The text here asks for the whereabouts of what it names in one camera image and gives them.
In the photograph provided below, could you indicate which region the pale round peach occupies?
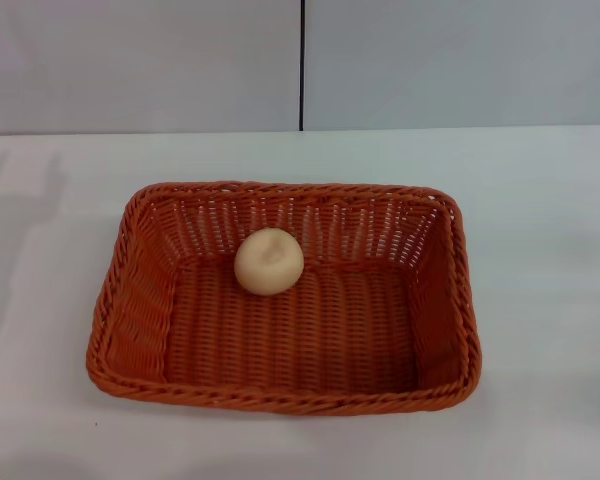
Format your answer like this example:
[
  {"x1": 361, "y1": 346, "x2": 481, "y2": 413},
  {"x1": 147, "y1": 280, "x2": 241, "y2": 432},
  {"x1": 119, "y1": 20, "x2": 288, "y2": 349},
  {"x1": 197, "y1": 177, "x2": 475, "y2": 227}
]
[{"x1": 233, "y1": 227, "x2": 305, "y2": 297}]

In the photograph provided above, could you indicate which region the orange woven rectangular basket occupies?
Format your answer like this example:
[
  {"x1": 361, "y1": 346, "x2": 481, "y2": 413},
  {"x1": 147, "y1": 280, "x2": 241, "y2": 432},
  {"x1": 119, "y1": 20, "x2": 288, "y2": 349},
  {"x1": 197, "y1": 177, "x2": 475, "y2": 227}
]
[{"x1": 85, "y1": 180, "x2": 483, "y2": 419}]

